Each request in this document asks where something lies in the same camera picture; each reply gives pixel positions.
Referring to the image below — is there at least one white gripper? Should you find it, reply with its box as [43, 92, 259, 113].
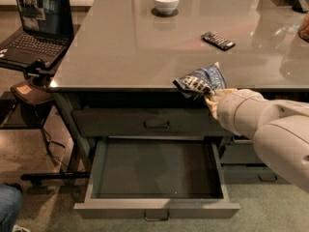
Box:
[204, 88, 267, 136]

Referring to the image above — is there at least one blue Kettle chip bag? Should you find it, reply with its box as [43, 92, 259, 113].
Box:
[173, 62, 227, 100]

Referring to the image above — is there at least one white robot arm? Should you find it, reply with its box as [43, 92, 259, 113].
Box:
[204, 89, 309, 192]

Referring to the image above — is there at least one right grey middle drawer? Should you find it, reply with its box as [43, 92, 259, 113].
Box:
[220, 137, 262, 165]

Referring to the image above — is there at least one right grey bottom drawer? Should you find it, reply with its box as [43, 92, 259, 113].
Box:
[223, 165, 287, 184]

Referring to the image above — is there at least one open grey middle drawer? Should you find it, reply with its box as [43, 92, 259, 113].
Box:
[74, 138, 240, 221]

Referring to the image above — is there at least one closed grey top drawer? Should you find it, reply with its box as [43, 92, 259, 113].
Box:
[72, 108, 231, 137]

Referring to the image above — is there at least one dark bag with tag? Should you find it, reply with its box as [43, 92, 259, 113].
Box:
[10, 76, 54, 106]

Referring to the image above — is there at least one black snack bar packet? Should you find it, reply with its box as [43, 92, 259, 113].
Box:
[201, 31, 236, 51]

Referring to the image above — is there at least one white ceramic bowl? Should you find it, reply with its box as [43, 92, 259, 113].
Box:
[153, 0, 180, 15]

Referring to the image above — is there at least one brown object at right edge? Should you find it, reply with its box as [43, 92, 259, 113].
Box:
[298, 14, 309, 42]

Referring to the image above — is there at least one black laptop stand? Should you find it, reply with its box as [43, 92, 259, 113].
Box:
[0, 74, 90, 185]

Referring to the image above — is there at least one black open laptop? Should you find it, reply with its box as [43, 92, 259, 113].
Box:
[0, 0, 74, 70]

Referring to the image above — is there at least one blue jeans leg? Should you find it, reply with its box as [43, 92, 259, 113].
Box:
[0, 184, 22, 232]

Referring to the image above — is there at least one white shoe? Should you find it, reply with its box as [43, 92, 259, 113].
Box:
[13, 225, 31, 232]

